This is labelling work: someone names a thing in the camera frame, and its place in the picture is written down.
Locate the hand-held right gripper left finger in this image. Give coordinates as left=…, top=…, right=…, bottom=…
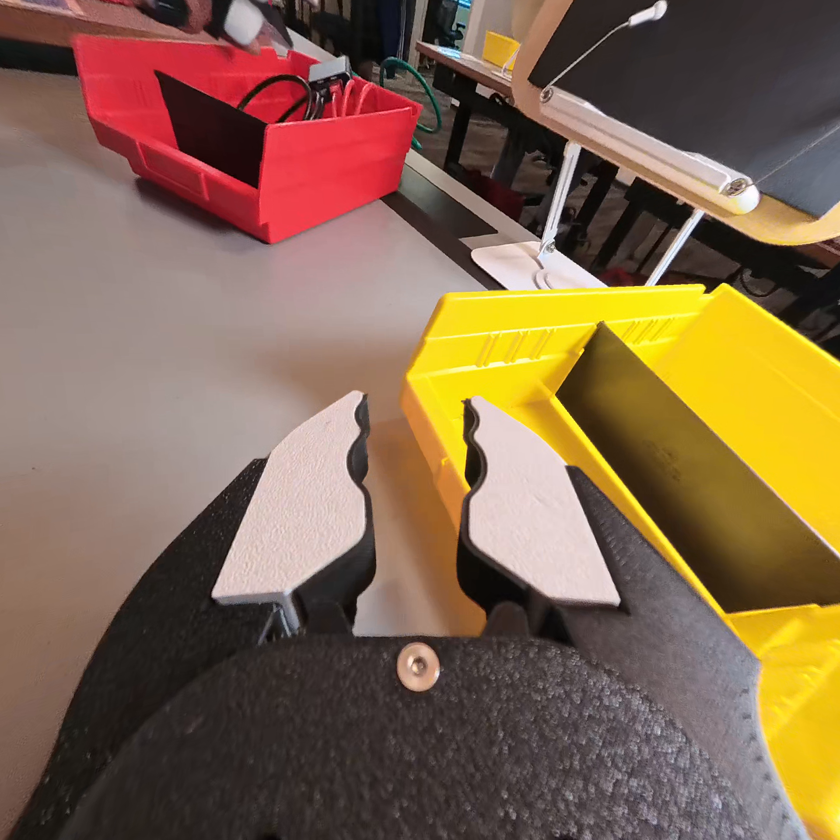
left=210, top=390, right=378, bottom=634

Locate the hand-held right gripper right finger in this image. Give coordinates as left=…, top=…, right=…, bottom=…
left=456, top=395, right=622, bottom=611

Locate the black ethernet cable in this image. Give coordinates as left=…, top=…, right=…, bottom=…
left=235, top=72, right=324, bottom=124

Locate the grey ethernet adapter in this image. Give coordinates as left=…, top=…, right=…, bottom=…
left=306, top=55, right=353, bottom=91

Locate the red ethernet cable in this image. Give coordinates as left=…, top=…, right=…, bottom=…
left=325, top=77, right=378, bottom=120

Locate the red plastic bin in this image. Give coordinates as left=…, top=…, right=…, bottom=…
left=71, top=34, right=423, bottom=245

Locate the green ethernet cable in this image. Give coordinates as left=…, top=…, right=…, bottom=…
left=378, top=56, right=443, bottom=152

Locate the yellow plastic bin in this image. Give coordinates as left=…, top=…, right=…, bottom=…
left=400, top=283, right=840, bottom=840

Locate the black bin divider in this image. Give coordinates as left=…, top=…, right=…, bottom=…
left=555, top=322, right=840, bottom=614
left=155, top=71, right=269, bottom=189

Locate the wooden desk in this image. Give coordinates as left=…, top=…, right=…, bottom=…
left=415, top=41, right=546, bottom=172

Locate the small yellow bin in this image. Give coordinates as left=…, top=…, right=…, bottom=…
left=483, top=30, right=522, bottom=67

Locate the black board on white stand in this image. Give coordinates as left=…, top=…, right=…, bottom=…
left=470, top=0, right=840, bottom=291

